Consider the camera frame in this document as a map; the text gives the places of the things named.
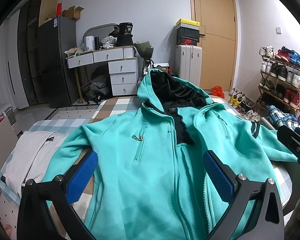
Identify arched mirror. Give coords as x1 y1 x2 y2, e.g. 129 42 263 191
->
83 23 117 50

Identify wooden door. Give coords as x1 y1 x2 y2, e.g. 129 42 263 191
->
191 0 237 91

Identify wooden shoe rack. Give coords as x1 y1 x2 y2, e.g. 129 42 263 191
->
257 54 300 116

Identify teal hooded zip jacket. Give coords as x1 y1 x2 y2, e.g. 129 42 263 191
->
43 69 296 239

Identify yellow shoes on floor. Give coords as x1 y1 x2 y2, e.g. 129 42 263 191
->
229 93 242 107

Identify black hat box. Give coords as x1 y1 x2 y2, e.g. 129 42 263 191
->
116 22 134 47

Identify black tall wardrobe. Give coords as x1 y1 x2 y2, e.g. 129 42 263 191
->
17 0 79 108

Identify white kettle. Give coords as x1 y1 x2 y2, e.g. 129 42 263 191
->
84 35 95 51

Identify stacked shoe boxes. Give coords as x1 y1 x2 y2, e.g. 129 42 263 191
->
175 18 200 46

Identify white dresser with drawers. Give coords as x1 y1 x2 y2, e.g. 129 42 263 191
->
66 45 139 97

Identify orange plastic bag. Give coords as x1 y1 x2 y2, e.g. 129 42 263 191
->
211 86 225 99

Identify folded white garment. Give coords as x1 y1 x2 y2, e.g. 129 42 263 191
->
3 131 68 198

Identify blue white plaid cloth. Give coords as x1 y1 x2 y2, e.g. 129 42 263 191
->
268 105 300 130

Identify cardboard box on wardrobe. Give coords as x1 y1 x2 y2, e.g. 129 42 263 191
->
62 6 84 20

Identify black duffel bag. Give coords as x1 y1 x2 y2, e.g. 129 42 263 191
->
81 75 113 104

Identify plaid checkered bed sheet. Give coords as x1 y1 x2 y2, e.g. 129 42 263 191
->
0 95 294 221

